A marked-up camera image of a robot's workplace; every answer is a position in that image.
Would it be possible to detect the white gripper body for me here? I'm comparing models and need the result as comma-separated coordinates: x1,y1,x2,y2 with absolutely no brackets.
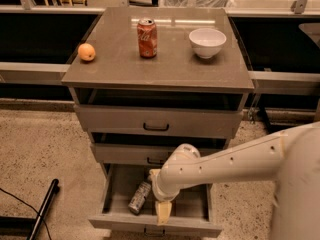
151,174,180,202

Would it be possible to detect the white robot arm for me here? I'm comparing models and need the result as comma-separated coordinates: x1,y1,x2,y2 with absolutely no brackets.
150,122,320,240

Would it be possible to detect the grey bottom drawer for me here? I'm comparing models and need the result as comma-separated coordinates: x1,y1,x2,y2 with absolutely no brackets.
89,164,222,238

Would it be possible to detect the grey drawer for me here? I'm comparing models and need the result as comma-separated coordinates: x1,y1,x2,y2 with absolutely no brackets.
89,164,222,238
91,132,229,166
75,89,242,139

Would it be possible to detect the grey middle drawer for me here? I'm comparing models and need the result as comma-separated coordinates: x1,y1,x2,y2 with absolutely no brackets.
91,132,229,166

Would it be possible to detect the grey drawer cabinet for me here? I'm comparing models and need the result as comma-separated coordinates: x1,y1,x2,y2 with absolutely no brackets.
61,6,255,172

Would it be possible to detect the grey top drawer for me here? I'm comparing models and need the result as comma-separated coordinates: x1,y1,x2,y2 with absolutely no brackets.
75,89,242,139

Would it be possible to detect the black stand leg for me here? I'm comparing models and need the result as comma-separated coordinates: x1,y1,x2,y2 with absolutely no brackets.
0,178,60,240

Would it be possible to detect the orange fruit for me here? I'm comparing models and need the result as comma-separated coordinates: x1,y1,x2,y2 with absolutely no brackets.
78,43,96,62

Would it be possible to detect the white bowl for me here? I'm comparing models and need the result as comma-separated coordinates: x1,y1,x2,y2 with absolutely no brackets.
189,28,227,59

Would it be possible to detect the red soda can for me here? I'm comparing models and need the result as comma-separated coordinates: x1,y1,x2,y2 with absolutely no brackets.
137,18,157,58

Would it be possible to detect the black cable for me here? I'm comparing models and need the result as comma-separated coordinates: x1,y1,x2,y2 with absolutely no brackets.
0,187,53,240

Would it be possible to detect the aluminium frame rail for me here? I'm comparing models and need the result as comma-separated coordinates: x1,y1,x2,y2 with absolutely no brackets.
0,62,320,95

